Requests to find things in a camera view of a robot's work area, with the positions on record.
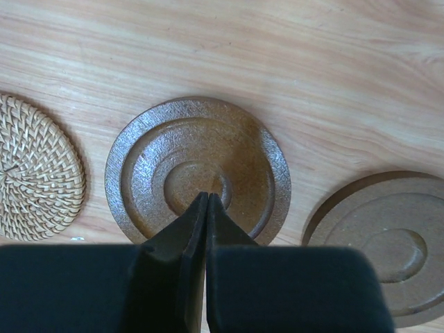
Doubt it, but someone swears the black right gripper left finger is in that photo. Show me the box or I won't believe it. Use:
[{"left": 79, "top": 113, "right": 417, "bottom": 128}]
[{"left": 1, "top": 192, "right": 207, "bottom": 332}]

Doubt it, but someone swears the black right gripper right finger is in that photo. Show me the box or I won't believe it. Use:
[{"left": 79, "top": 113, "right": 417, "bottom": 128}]
[{"left": 206, "top": 194, "right": 395, "bottom": 332}]

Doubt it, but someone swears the brown wooden coaster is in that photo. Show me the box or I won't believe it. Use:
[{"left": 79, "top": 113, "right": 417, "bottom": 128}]
[
  {"left": 105, "top": 96, "right": 291, "bottom": 245},
  {"left": 302, "top": 171, "right": 443, "bottom": 327}
]

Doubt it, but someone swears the woven rattan coaster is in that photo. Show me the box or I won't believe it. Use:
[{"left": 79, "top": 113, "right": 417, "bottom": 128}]
[{"left": 1, "top": 94, "right": 86, "bottom": 241}]

